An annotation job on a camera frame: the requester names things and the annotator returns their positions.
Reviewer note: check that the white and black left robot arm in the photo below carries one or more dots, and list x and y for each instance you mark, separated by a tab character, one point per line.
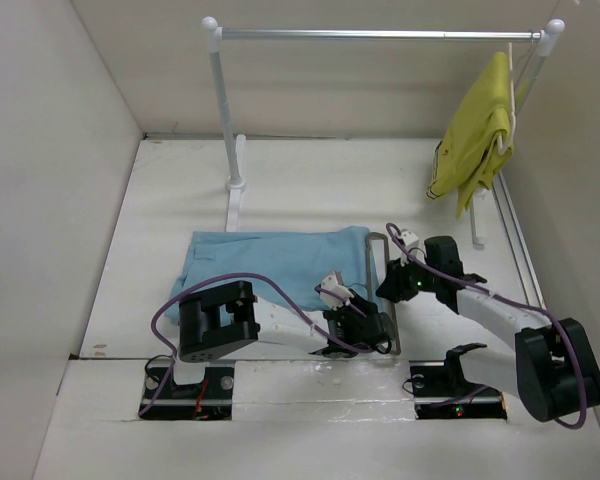
230	322

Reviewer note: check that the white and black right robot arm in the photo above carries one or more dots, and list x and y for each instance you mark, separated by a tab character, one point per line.
551	367

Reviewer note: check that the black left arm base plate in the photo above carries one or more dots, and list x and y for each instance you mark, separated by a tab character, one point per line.
208	399

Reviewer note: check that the silver and white clothes rack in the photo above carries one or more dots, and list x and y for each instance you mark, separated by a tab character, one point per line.
399	53

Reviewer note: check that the silver metal hanger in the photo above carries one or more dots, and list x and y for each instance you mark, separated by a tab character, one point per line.
373	281

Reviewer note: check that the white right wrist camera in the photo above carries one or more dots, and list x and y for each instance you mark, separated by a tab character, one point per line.
408	243

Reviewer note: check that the white plastic hanger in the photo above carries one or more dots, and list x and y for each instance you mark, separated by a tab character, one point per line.
510	100

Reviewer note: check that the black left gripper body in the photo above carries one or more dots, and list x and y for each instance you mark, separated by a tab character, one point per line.
347	312

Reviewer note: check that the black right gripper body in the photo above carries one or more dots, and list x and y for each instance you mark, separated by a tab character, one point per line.
411	278

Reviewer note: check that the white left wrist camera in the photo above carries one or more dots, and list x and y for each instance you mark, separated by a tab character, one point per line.
332	291

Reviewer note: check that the light blue trousers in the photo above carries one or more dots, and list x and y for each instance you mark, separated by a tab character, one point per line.
297	262

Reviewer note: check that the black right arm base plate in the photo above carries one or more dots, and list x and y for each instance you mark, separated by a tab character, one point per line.
441	391

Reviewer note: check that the yellow-green garment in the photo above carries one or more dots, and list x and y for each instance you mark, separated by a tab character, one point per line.
476	144

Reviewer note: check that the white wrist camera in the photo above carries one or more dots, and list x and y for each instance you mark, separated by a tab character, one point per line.
332	291
408	243

